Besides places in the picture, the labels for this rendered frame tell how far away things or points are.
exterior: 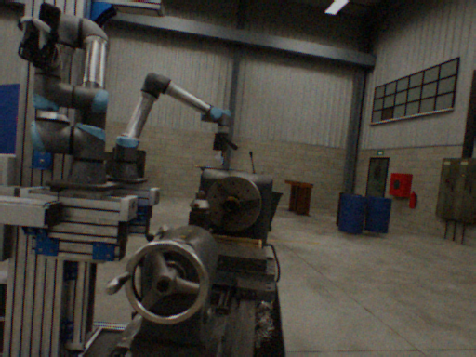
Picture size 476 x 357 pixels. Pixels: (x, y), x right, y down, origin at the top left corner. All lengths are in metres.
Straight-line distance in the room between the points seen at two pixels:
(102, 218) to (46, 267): 0.46
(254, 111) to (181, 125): 2.70
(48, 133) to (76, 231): 0.39
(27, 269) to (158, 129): 10.25
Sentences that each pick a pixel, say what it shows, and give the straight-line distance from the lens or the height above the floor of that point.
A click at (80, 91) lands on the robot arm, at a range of 1.18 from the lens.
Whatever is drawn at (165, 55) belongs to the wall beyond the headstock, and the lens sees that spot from 12.33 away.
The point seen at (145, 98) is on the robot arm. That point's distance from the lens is 2.06.
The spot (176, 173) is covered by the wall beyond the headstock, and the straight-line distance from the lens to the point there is 11.72.
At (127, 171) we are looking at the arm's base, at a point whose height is 1.20.
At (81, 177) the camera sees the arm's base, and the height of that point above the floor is 1.19.
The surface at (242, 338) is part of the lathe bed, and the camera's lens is 0.89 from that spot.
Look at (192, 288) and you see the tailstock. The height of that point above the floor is 1.08.
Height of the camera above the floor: 1.29
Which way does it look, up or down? 3 degrees down
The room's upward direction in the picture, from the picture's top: 6 degrees clockwise
